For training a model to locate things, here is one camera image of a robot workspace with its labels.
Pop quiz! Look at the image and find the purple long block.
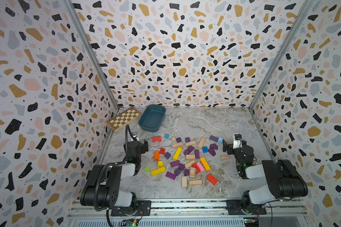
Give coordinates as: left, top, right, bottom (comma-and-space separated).
209, 135, 219, 142

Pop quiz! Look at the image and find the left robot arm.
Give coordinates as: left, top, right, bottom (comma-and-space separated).
80, 125, 148, 215

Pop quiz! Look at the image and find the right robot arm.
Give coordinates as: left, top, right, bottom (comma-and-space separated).
223, 138, 308, 214

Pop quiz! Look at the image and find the teal plastic storage bin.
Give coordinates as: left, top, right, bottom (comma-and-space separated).
138, 105, 166, 132

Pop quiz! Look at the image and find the natural wood wedge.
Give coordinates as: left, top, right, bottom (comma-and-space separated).
221, 156, 231, 161

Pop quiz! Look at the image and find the orange block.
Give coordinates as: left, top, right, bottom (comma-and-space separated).
154, 150, 160, 161

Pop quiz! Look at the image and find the green small block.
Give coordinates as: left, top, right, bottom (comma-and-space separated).
144, 166, 151, 173

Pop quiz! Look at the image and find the yellow flat block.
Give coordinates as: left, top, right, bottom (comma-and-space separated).
151, 166, 166, 176

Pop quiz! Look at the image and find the wooden chessboard box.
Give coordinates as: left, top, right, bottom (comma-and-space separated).
107, 107, 141, 132

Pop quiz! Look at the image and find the purple cube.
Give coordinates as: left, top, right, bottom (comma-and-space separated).
164, 152, 171, 159

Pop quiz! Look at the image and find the amber yellow long block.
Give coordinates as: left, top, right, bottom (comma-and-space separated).
200, 157, 211, 171

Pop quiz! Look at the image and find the red rectangular block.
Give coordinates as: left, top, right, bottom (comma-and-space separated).
206, 174, 218, 185

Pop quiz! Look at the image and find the pink long block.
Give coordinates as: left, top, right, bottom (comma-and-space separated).
196, 162, 205, 173

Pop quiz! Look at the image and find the natural wood long block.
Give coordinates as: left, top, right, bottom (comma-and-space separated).
198, 138, 206, 149

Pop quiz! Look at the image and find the purple flat block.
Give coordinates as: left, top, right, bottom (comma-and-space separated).
166, 172, 177, 180

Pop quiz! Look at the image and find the red curved arch block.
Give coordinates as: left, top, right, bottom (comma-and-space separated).
192, 163, 200, 174

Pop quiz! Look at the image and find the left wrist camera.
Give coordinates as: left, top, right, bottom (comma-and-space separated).
131, 132, 138, 141

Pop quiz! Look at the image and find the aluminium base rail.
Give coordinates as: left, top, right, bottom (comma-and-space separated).
68, 198, 313, 227

